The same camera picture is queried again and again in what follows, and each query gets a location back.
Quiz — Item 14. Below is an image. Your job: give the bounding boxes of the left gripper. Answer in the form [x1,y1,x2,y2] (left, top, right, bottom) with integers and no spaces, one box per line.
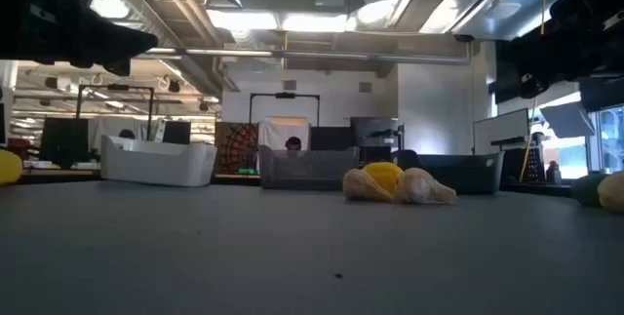
[0,0,160,77]

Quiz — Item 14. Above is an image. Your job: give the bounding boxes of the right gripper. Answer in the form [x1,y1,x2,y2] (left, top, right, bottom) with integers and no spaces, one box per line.
[494,0,624,99]

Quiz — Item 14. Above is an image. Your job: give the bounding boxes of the green lime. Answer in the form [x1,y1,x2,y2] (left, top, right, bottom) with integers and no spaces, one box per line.
[570,173,605,208]

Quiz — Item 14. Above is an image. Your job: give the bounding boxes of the grey softbox lamp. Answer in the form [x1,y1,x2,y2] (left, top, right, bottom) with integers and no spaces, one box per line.
[539,101,597,139]

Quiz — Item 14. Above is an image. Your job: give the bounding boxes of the black hanging panel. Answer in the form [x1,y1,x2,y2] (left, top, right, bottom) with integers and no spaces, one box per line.
[578,76,624,113]

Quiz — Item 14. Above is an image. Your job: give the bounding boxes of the whiteboard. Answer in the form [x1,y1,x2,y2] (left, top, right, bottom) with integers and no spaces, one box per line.
[471,107,531,156]

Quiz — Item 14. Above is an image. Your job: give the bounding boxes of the white hanging cloth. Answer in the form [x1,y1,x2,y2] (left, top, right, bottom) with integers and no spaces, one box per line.
[257,119,311,151]
[87,117,165,153]

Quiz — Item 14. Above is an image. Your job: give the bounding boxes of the black perforated stand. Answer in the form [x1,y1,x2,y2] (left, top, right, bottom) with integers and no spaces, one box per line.
[524,146,546,183]

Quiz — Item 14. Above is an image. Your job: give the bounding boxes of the bright window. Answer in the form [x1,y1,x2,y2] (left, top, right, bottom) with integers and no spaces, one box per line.
[541,93,624,180]

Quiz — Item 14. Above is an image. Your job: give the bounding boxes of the black computer monitor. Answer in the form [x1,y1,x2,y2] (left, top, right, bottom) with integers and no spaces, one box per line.
[310,126,355,152]
[39,117,90,166]
[162,120,192,145]

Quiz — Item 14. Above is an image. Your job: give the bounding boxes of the dark bottle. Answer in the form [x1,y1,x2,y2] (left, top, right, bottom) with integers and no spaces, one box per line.
[546,160,563,185]

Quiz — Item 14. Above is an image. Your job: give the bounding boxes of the teal plastic basket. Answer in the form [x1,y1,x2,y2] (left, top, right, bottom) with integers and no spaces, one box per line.
[391,148,506,196]

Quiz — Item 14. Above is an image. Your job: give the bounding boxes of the white plastic basket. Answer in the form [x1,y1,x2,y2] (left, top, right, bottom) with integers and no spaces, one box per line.
[100,134,218,188]

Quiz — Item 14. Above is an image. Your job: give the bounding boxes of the red object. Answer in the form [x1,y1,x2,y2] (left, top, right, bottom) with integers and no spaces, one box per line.
[7,138,31,160]

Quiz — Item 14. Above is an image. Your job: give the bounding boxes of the patterned tapestry cloth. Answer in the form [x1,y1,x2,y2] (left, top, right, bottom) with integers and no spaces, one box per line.
[214,121,259,176]

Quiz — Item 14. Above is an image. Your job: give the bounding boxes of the ceiling light panel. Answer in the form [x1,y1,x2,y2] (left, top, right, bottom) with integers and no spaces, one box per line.
[207,10,350,33]

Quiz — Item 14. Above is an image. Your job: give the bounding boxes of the beige board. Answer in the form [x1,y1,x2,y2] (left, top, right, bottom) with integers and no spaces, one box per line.
[271,116,308,128]

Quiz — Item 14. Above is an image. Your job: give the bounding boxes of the long grey ceiling pipe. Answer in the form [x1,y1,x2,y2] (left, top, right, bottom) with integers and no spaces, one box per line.
[131,47,472,66]

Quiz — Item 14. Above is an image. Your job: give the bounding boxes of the grey translucent basket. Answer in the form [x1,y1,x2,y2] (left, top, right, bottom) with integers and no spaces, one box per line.
[257,144,361,192]

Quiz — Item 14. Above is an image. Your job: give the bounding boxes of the black wall screen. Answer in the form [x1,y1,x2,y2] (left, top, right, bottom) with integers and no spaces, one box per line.
[494,40,526,105]

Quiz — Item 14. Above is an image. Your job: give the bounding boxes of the rectangular metal ceiling duct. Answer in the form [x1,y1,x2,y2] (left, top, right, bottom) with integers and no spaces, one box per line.
[394,0,555,42]

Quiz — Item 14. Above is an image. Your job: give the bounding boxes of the black camera gantry frame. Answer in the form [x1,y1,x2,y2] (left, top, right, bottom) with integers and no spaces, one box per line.
[249,92,322,127]

